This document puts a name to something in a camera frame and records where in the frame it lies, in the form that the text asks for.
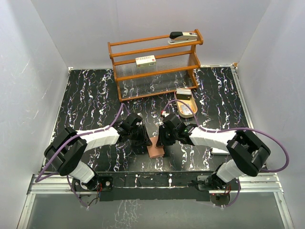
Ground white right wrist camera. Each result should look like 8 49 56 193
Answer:
161 110 169 118

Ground stack of cards in tray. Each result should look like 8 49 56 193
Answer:
175 88 192 100

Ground small white flat device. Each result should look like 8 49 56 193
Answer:
211 148 228 155

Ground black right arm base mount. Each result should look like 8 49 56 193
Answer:
188 175 225 190

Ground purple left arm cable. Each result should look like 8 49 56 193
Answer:
35 103 131 183

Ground black and white stapler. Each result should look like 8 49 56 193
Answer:
168 31 198 45

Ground loose cards in tray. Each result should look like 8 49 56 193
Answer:
181 104 192 115

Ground tan oval plastic tray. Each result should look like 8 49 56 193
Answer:
174 91 198 118

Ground white staples box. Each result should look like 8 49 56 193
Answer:
135 55 156 68

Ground pink leather card holder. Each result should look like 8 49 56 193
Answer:
147 137 164 159

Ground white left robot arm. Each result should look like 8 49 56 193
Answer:
44 113 153 190

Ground wooden three-tier shelf rack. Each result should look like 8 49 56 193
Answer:
108 29 203 102

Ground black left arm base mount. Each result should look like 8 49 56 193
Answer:
97 176 113 194

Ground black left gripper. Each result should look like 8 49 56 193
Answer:
129 124 152 146

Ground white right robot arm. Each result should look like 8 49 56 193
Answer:
156 114 271 189

